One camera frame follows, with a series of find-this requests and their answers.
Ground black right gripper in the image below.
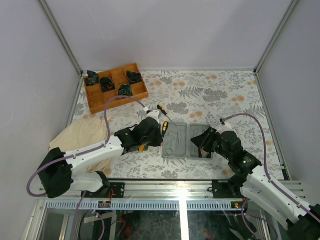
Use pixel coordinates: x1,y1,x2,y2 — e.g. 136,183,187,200
190,127,231,161

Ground orange black pliers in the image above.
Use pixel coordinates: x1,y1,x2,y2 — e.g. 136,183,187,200
198,148,211,159

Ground long yellow black screwdriver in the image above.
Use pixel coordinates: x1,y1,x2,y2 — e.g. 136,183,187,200
157,120,169,153

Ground grey plastic tool case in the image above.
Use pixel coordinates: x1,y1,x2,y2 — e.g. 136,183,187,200
161,121,214,160

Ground short yellow black screwdriver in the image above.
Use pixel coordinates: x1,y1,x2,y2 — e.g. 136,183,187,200
156,104,172,122

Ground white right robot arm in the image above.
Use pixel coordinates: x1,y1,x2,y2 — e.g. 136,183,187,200
191,125,320,240

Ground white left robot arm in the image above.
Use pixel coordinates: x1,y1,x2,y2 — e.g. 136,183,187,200
37,110,163,199

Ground orange hex key set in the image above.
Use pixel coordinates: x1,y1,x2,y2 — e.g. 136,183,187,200
138,145,149,152

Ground dark rolled item centre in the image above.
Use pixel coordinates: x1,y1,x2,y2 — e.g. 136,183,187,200
118,84,132,96

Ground dark rolled item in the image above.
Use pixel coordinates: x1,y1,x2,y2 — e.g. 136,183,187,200
85,70,99,86
126,70,142,84
118,84,132,96
99,77,115,93

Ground wooden compartment tray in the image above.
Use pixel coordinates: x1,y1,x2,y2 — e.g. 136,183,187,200
83,62,149,114

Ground dark rolled item back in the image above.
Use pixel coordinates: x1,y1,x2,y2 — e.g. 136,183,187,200
126,70,142,84

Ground beige cloth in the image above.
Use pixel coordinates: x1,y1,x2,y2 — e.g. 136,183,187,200
48,117,113,173

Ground dark rolled item far left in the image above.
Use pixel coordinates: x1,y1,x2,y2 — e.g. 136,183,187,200
85,70,99,86

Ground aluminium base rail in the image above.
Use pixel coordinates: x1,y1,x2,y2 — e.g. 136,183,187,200
37,178,308,211

